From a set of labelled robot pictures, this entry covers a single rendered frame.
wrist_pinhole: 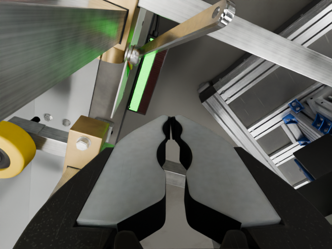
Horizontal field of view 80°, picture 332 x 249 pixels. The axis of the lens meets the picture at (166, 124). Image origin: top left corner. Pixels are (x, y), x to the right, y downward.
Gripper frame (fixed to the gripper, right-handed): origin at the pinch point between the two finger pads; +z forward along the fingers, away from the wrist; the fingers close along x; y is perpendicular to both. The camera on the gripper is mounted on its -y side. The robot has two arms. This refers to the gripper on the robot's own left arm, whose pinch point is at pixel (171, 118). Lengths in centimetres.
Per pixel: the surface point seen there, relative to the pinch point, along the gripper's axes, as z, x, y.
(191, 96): 101, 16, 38
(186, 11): 14.6, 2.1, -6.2
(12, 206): 30, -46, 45
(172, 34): 5.1, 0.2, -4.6
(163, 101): 101, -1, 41
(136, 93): 30.5, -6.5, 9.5
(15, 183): 31, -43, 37
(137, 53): 14.3, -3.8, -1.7
